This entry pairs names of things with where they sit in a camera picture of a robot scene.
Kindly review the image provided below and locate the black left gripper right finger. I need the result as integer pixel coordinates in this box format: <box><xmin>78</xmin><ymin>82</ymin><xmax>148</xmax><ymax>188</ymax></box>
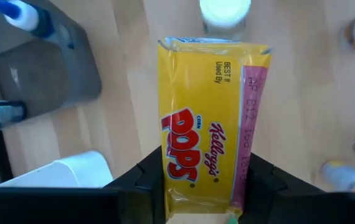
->
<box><xmin>239</xmin><ymin>152</ymin><xmax>355</xmax><ymax>224</ymax></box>

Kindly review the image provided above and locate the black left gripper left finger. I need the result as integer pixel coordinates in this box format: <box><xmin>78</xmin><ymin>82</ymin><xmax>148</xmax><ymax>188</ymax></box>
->
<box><xmin>0</xmin><ymin>146</ymin><xmax>166</xmax><ymax>224</ymax></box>

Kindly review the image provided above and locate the yellow food colouring bottle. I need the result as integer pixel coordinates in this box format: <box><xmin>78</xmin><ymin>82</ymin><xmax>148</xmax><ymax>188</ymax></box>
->
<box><xmin>319</xmin><ymin>159</ymin><xmax>355</xmax><ymax>194</ymax></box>

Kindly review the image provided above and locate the Corn Pops cereal box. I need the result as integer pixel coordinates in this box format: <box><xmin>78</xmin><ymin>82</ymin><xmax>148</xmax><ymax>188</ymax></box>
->
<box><xmin>157</xmin><ymin>36</ymin><xmax>273</xmax><ymax>222</ymax></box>

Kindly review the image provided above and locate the blue food colouring bottle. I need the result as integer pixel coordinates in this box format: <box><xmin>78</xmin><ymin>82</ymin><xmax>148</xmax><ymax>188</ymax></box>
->
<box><xmin>0</xmin><ymin>0</ymin><xmax>75</xmax><ymax>50</ymax></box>

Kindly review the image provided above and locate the white plastic bin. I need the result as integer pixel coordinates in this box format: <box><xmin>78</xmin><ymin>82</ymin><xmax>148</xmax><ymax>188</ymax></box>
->
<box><xmin>0</xmin><ymin>151</ymin><xmax>115</xmax><ymax>189</ymax></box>

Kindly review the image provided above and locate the grey translucent plastic bin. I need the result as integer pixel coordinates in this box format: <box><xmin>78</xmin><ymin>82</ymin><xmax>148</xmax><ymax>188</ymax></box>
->
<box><xmin>0</xmin><ymin>0</ymin><xmax>103</xmax><ymax>121</ymax></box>

